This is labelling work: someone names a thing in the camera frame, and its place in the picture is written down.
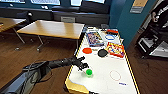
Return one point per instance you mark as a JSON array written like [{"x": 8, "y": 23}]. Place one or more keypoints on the small green bowl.
[{"x": 89, "y": 72}]

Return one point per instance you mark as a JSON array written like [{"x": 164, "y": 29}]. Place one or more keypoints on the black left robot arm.
[{"x": 53, "y": 63}]

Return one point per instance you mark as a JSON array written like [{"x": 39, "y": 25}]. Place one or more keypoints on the orange ping pong paddle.
[{"x": 87, "y": 50}]

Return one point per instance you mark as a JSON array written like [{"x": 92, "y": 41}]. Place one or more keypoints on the yellow air hockey table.
[{"x": 100, "y": 75}]

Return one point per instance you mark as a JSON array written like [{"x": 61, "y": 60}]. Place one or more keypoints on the black ping pong paddle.
[{"x": 102, "y": 52}]

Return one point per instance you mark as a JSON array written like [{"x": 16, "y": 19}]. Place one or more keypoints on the blue board game box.
[{"x": 94, "y": 39}]

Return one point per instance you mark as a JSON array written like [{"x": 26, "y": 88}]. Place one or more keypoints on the red board game box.
[{"x": 115, "y": 49}]

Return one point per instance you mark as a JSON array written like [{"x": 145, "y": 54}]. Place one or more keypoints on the light wood office table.
[
  {"x": 10, "y": 22},
  {"x": 53, "y": 29}
]

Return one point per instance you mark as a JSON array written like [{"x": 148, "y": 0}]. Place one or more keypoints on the grey office chair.
[{"x": 68, "y": 19}]

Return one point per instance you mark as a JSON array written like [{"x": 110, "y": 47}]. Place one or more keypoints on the dark window bench seat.
[{"x": 43, "y": 12}]

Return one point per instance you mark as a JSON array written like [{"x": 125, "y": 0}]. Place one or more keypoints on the black office chair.
[{"x": 25, "y": 15}]

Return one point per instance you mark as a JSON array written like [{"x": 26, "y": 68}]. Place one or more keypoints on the black wheeled cart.
[{"x": 151, "y": 43}]

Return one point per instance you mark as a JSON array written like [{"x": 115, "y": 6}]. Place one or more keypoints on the yellow wall sign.
[{"x": 139, "y": 6}]

